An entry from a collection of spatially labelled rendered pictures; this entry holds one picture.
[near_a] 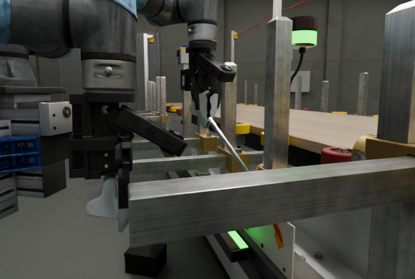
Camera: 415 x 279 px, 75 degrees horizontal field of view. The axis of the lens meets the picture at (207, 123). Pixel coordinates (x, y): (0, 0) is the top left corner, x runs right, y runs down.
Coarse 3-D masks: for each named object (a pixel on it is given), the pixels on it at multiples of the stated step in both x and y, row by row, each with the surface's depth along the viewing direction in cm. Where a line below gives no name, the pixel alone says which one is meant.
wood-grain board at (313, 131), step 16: (240, 112) 166; (256, 112) 166; (304, 112) 166; (320, 112) 166; (256, 128) 96; (304, 128) 91; (320, 128) 91; (336, 128) 91; (352, 128) 91; (368, 128) 91; (304, 144) 71; (320, 144) 65; (336, 144) 63; (352, 144) 63
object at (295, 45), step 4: (300, 16) 50; (292, 44) 50; (296, 44) 50; (300, 44) 51; (304, 44) 51; (308, 44) 51; (312, 44) 51; (292, 48) 50; (296, 48) 53; (300, 48) 52; (304, 48) 52; (292, 52) 50; (300, 52) 53; (304, 52) 52; (292, 56) 50; (300, 56) 53; (292, 60) 50; (300, 60) 53; (300, 64) 53; (296, 68) 53; (296, 72) 53; (292, 76) 53; (292, 80) 53
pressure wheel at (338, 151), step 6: (324, 150) 54; (330, 150) 54; (336, 150) 55; (342, 150) 53; (348, 150) 55; (324, 156) 53; (330, 156) 52; (336, 156) 51; (342, 156) 50; (348, 156) 50; (324, 162) 53; (330, 162) 52; (336, 162) 51
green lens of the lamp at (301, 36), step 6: (300, 30) 49; (306, 30) 49; (294, 36) 50; (300, 36) 50; (306, 36) 49; (312, 36) 50; (294, 42) 50; (300, 42) 50; (306, 42) 50; (312, 42) 50
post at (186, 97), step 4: (184, 64) 121; (188, 64) 121; (184, 68) 121; (188, 68) 121; (184, 92) 122; (188, 92) 123; (184, 96) 122; (188, 96) 123; (184, 100) 122; (188, 100) 123; (184, 104) 123; (188, 104) 123; (184, 108) 123; (188, 108) 123; (184, 112) 123; (188, 112) 124; (184, 116) 123; (188, 116) 124; (184, 120) 123; (188, 120) 124; (184, 124) 124; (188, 124) 124; (184, 128) 124; (188, 128) 124; (184, 132) 124; (188, 132) 125; (184, 136) 124; (188, 136) 125; (188, 148) 125; (184, 152) 125; (188, 152) 126
